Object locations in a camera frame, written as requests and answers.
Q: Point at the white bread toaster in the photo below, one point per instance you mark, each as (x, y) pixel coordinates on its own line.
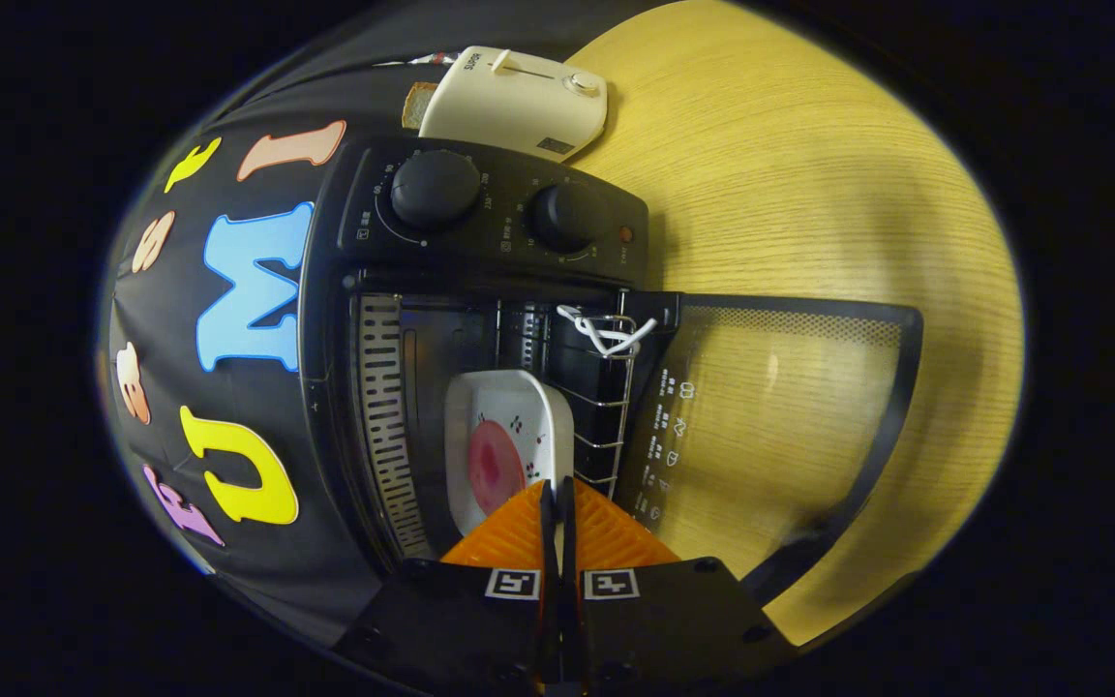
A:
(519, 102)

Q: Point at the white square plate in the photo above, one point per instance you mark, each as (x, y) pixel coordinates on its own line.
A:
(519, 402)

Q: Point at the pink meat slice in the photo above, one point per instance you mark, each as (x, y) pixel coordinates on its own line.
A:
(495, 465)

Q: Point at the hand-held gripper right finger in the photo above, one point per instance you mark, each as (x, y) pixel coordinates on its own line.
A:
(664, 620)

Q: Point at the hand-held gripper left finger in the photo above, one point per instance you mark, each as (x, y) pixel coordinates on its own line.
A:
(461, 620)

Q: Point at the brown bread slice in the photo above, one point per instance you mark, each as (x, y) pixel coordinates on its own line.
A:
(417, 105)

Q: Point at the black toaster oven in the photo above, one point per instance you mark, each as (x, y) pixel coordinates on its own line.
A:
(499, 208)

